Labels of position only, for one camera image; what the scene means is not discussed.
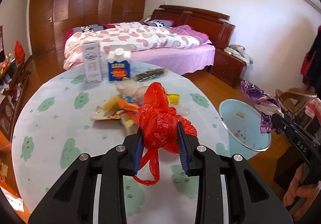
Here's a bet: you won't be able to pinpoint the wooden side cabinet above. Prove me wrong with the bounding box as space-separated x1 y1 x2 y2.
1 61 30 142

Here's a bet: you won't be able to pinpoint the wooden nightstand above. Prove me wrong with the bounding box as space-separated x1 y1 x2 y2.
209 48 246 88

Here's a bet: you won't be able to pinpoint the hanging dark clothes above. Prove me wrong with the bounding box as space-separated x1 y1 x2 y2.
300 27 321 96

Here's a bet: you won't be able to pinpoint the pink bed sheet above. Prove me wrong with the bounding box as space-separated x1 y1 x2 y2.
131 44 215 75

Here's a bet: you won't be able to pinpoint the red gift bag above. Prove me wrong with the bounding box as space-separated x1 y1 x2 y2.
14 41 25 63

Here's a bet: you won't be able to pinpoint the light blue trash bin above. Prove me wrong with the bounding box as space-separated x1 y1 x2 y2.
219 99 271 160

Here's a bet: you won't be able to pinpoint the clothes pile on nightstand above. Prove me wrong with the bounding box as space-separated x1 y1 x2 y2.
224 44 253 67

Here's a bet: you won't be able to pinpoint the red plastic bag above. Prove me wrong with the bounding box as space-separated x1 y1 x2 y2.
133 82 197 186

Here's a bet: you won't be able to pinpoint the blue Look drink carton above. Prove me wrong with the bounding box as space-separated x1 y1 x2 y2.
107 48 131 81

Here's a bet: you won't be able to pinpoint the dark striped packet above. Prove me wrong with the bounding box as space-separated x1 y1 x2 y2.
134 67 167 82

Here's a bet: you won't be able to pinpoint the white milk carton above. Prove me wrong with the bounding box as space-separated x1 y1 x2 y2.
82 41 103 83

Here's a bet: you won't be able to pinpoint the heart pattern duvet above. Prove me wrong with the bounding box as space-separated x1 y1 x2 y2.
63 19 211 70

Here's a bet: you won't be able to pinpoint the folding wooden chair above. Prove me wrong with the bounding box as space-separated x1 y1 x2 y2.
275 88 317 119

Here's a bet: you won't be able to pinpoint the person's right hand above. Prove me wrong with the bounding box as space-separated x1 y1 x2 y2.
283 164 320 222

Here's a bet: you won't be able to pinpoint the wooden bed frame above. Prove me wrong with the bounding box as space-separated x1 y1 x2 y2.
152 5 235 50

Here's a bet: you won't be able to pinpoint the wooden door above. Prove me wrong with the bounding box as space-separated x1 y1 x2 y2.
29 0 55 55

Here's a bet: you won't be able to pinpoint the purple plastic bag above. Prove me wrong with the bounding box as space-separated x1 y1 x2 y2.
241 80 284 134

